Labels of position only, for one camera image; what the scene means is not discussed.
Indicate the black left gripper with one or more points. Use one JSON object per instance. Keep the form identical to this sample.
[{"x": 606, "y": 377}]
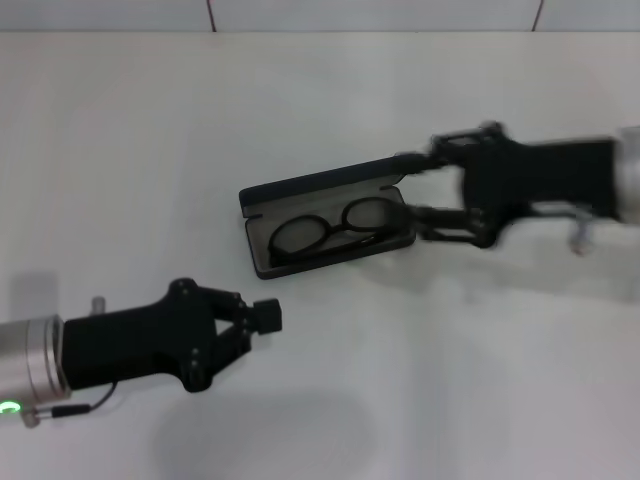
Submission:
[{"x": 145, "y": 340}]

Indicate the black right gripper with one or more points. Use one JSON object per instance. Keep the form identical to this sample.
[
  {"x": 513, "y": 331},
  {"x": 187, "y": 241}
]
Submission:
[{"x": 540, "y": 175}]

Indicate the black glasses case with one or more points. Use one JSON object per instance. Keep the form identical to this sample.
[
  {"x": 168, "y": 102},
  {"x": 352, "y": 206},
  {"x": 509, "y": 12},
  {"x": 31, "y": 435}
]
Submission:
[{"x": 260, "y": 250}]

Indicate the black glasses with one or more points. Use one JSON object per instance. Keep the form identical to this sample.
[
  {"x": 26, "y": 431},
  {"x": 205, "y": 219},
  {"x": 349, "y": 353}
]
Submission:
[{"x": 334, "y": 230}]

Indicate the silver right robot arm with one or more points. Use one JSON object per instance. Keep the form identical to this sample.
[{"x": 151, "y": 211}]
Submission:
[{"x": 630, "y": 175}]

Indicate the left wrist silver stub connector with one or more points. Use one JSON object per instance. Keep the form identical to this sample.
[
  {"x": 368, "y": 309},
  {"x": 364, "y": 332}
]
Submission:
[{"x": 99, "y": 307}]

